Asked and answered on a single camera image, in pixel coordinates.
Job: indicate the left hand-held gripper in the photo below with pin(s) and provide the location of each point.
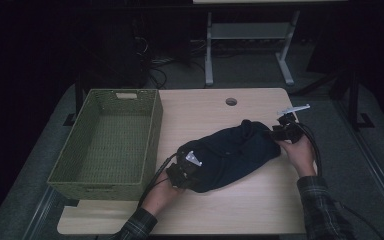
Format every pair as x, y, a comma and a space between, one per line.
181, 175

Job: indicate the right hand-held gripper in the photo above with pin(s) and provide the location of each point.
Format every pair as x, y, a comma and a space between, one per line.
288, 131

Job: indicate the dark navy cloth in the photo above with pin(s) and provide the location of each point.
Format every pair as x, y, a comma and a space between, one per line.
233, 153

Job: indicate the green woven basket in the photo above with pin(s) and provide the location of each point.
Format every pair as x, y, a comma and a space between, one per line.
80, 150

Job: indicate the person's right hand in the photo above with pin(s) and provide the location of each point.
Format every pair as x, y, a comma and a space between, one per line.
301, 156

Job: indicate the person's left hand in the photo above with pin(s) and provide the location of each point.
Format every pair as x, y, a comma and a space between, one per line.
161, 200

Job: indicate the black metal stand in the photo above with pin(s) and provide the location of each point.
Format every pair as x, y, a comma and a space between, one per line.
77, 100
353, 96

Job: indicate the metal floor rail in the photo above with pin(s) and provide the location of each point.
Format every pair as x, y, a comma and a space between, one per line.
373, 166
40, 213

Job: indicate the white metal desk frame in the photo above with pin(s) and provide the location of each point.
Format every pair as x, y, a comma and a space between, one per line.
248, 30

